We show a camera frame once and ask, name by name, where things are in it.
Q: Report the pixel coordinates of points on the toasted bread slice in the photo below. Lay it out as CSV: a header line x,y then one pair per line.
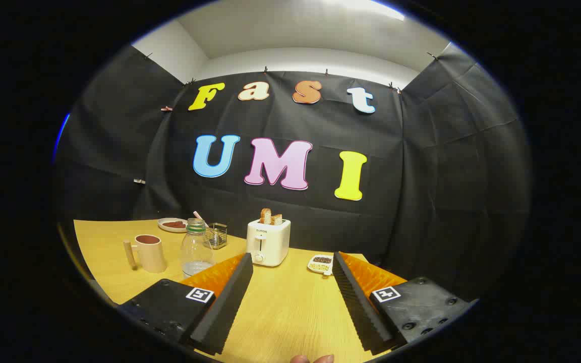
x,y
266,217
277,220

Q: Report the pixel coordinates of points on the small dish of grains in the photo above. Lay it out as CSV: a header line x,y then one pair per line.
x,y
321,263

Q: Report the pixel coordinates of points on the white toaster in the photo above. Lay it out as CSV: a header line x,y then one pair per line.
x,y
270,242

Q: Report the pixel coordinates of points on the wooden table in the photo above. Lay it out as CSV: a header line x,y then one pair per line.
x,y
280,312

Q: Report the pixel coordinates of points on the white plate with red sauce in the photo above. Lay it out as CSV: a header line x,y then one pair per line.
x,y
172,225

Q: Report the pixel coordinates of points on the clear plastic bottle green label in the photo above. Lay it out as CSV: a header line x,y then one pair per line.
x,y
197,252

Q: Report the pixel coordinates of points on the black backdrop cloth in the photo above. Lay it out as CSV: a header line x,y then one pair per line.
x,y
421,201

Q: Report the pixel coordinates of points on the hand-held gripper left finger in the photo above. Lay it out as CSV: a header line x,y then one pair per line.
x,y
225,307

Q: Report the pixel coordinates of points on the pink striped straw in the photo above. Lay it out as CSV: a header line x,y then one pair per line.
x,y
197,215

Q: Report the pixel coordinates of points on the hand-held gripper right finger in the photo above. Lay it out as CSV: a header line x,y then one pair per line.
x,y
358,307

